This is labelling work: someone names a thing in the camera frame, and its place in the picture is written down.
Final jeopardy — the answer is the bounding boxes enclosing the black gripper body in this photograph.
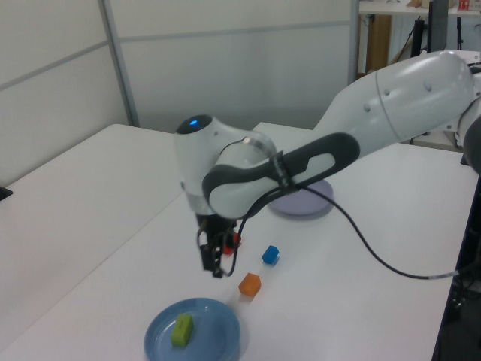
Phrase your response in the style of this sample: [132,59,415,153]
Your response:
[195,213,238,246]

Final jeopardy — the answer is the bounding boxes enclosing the red cylinder block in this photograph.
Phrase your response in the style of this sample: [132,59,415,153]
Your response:
[221,232,244,256]

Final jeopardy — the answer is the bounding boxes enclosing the orange block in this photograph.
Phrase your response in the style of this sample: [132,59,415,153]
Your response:
[238,272,262,296]

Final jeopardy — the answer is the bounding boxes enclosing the blue block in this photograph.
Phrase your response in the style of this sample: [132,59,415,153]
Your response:
[261,244,281,264]

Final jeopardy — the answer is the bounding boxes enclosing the green block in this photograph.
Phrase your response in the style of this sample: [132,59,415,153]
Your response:
[171,313,195,347]

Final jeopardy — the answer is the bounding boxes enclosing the blue plate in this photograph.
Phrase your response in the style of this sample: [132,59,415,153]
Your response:
[144,297,241,361]

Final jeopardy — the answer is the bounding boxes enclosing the purple plate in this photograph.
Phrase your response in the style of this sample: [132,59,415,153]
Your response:
[268,179,334,217]

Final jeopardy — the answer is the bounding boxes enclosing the tan wooden panel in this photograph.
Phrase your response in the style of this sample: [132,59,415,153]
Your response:
[365,14,392,73]

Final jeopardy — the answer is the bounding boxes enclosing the black monitor stand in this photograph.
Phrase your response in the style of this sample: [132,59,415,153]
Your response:
[410,17,428,58]

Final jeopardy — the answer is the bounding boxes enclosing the black velcro cable strap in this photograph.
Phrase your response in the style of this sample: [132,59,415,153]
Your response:
[268,150,292,193]

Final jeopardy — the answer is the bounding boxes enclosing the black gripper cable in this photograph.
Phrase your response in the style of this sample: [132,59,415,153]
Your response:
[196,180,475,281]

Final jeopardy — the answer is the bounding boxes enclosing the grey partition post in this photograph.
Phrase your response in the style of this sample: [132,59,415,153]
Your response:
[348,0,361,84]

